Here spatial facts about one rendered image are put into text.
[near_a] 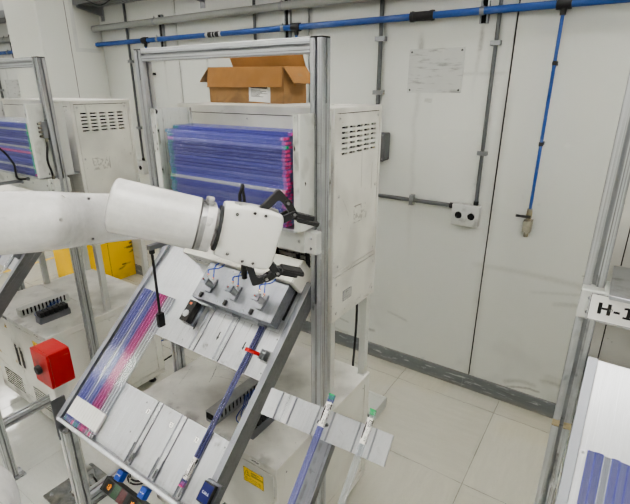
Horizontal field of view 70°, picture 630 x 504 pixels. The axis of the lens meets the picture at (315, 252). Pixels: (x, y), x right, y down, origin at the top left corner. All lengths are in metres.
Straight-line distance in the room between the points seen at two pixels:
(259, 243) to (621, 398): 0.83
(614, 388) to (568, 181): 1.52
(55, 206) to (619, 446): 1.11
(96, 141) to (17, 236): 1.84
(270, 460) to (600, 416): 0.98
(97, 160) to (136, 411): 1.38
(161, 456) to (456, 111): 2.11
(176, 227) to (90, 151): 1.85
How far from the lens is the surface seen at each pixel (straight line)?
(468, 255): 2.74
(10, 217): 0.73
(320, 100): 1.27
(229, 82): 1.86
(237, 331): 1.48
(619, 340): 1.32
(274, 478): 1.65
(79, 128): 2.51
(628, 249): 1.24
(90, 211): 0.80
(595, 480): 1.14
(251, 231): 0.73
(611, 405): 1.18
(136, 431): 1.60
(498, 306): 2.80
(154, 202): 0.71
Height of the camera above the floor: 1.77
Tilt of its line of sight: 20 degrees down
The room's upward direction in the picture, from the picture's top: straight up
